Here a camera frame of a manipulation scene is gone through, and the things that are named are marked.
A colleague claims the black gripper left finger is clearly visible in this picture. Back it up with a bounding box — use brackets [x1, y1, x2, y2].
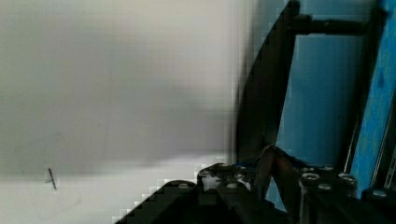
[196, 144, 275, 224]

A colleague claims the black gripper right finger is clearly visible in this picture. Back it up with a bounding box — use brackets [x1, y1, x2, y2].
[270, 146, 359, 224]

